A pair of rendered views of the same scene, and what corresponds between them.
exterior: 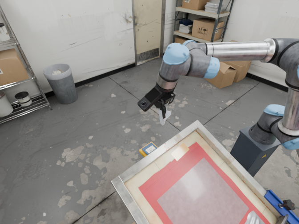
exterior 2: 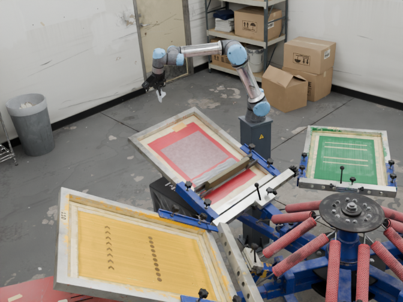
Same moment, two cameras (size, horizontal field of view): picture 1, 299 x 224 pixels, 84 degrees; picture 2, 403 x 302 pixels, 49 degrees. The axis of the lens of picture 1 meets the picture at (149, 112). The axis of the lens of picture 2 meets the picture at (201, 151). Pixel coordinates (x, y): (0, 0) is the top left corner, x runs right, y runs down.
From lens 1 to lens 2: 2.25 m
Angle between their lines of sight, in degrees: 10
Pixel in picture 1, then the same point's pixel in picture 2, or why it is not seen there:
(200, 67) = (172, 59)
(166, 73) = (155, 63)
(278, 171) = not seen: hidden behind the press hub
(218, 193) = (206, 148)
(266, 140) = (255, 118)
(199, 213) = (189, 157)
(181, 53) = (160, 52)
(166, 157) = (168, 130)
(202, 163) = (196, 133)
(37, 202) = (27, 260)
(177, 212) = (174, 156)
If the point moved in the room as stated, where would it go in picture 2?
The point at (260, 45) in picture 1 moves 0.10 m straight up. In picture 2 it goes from (213, 45) to (212, 29)
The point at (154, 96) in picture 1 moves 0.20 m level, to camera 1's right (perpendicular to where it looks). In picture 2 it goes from (151, 79) to (182, 76)
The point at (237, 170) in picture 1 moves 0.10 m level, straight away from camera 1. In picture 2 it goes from (223, 135) to (232, 129)
